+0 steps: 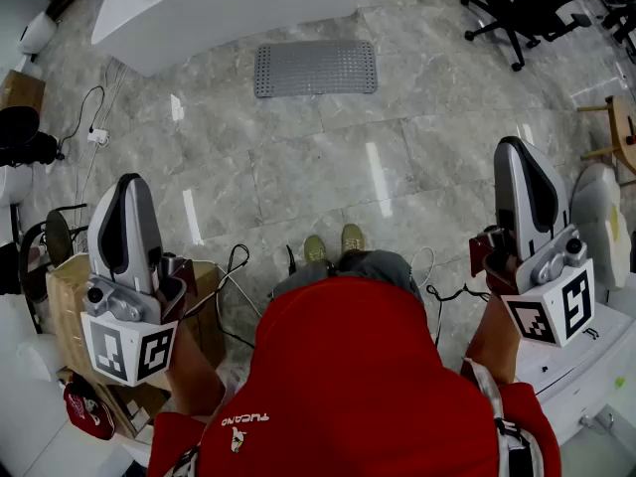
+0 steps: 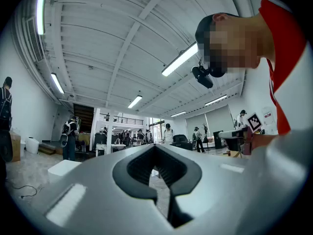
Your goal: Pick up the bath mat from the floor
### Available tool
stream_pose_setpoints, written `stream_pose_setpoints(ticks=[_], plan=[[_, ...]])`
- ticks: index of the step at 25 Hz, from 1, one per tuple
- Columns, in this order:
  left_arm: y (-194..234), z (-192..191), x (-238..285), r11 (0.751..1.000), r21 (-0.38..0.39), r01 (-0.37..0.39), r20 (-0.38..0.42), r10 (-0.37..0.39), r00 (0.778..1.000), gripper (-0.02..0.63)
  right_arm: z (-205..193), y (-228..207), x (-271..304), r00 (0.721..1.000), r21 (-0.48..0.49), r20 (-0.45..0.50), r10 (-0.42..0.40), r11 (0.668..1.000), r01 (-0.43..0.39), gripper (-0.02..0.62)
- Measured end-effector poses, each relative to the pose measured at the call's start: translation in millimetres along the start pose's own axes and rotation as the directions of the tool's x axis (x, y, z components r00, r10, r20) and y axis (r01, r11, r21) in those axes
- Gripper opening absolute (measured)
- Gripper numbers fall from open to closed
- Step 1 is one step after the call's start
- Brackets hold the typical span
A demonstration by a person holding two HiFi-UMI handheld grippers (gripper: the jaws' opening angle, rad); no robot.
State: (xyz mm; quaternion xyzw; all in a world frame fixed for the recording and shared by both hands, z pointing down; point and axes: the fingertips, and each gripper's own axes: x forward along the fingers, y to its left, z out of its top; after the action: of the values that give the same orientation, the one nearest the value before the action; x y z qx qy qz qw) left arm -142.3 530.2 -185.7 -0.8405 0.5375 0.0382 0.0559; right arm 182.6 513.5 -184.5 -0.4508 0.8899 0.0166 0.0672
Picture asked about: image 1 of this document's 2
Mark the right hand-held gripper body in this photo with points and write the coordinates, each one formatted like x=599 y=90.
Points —
x=551 y=306

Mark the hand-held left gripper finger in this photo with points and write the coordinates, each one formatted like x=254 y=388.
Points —
x=102 y=246
x=141 y=236

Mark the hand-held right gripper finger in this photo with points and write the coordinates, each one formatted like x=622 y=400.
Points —
x=514 y=192
x=554 y=206

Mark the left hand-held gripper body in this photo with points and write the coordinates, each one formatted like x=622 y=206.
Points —
x=126 y=346

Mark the grey perforated floor mat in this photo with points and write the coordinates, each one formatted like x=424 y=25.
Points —
x=315 y=67

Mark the person's left forearm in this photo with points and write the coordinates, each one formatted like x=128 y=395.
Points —
x=194 y=375

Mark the person's right forearm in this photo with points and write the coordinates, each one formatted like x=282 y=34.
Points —
x=492 y=341

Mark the white bathtub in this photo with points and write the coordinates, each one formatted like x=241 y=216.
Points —
x=213 y=13

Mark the black round stool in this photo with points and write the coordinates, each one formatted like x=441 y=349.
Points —
x=57 y=236

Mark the white cabinet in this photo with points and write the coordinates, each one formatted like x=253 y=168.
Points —
x=571 y=365

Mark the large cardboard box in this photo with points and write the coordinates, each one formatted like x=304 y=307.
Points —
x=69 y=306

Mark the red cap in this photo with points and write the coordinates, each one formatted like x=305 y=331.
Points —
x=87 y=410

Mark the wooden stool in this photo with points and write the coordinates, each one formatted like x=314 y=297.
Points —
x=621 y=132

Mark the white power strip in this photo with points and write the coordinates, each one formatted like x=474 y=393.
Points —
x=98 y=136

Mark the black bag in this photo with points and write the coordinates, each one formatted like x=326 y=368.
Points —
x=22 y=134

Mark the person's grey trousers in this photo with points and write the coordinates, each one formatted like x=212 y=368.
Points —
x=377 y=266

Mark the person's left olive shoe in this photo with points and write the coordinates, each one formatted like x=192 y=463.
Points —
x=315 y=249

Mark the small brown box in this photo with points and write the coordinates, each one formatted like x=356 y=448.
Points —
x=20 y=90

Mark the person's red shirt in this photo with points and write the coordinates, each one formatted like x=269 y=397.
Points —
x=348 y=365

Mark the white round appliance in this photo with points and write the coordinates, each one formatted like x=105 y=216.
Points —
x=37 y=33

